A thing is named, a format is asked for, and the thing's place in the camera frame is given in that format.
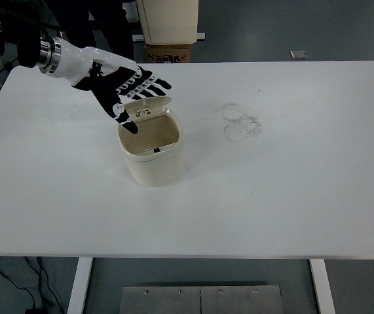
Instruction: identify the brown cardboard box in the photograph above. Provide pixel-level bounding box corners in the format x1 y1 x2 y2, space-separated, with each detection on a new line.
143 43 193 63

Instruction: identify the grey metal plate with screws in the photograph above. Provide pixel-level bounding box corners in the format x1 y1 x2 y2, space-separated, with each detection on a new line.
120 285 284 314

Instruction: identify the small cream lidded trash bin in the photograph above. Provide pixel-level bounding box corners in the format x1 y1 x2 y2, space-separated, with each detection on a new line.
117 96 186 188

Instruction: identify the large cream bin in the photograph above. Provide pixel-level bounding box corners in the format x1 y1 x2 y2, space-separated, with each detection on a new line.
136 0 199 44

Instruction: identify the black cable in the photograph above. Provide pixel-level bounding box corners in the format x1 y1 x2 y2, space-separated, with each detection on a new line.
24 256 64 314
0 255 37 310

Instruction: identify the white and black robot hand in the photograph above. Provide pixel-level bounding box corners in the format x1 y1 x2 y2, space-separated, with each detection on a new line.
52 37 173 135

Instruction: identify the white table leg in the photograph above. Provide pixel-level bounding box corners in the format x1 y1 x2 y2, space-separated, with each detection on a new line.
67 257 93 314
309 259 337 314

